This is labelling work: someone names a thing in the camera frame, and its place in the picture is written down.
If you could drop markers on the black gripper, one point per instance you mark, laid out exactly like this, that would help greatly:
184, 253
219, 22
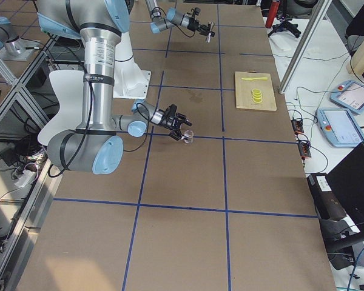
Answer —
196, 25
167, 120

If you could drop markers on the steel double jigger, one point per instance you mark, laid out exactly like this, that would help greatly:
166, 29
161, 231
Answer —
210, 33

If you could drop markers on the clear glass cup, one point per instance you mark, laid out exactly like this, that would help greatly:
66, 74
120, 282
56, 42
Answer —
188, 136

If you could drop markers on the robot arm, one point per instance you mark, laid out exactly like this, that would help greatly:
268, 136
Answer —
187, 23
106, 96

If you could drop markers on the yellow plastic knife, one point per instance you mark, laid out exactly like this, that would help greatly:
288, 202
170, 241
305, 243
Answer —
262, 78

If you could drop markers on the bamboo cutting board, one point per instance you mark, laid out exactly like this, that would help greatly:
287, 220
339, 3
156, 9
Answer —
243, 95

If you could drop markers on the red cylinder bottle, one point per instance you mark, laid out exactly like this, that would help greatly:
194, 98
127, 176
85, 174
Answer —
272, 13

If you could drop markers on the front lemon slice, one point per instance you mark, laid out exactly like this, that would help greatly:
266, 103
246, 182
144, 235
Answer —
257, 101

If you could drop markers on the near blue teach pendant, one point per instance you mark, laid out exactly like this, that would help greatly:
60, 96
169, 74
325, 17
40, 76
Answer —
339, 127

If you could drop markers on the blue teach pendant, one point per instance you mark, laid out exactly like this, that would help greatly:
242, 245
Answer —
339, 127
350, 95

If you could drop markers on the far blue teach pendant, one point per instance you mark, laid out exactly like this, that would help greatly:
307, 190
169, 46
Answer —
350, 95

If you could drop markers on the black box with label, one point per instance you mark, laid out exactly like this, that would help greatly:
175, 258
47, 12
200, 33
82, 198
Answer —
327, 205

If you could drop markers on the black monitor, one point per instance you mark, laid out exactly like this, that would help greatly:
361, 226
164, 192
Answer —
346, 181

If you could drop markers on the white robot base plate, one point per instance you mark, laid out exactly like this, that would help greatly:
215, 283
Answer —
130, 81

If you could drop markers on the aluminium frame post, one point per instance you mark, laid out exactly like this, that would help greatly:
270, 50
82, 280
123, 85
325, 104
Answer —
316, 17

